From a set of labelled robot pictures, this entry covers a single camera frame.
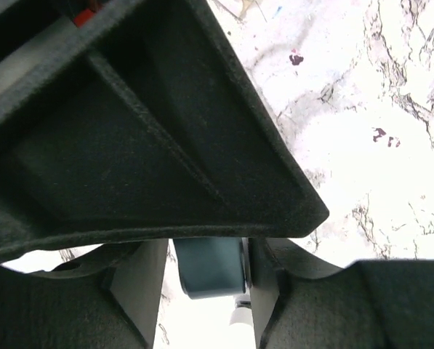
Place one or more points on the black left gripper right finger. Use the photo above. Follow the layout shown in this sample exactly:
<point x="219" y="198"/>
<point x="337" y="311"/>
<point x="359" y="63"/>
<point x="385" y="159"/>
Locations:
<point x="302" y="301"/>

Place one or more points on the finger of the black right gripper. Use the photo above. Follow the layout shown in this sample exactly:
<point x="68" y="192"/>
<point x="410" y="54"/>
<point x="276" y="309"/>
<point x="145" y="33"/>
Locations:
<point x="143" y="124"/>

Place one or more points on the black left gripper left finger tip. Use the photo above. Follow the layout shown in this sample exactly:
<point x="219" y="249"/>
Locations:
<point x="107" y="298"/>

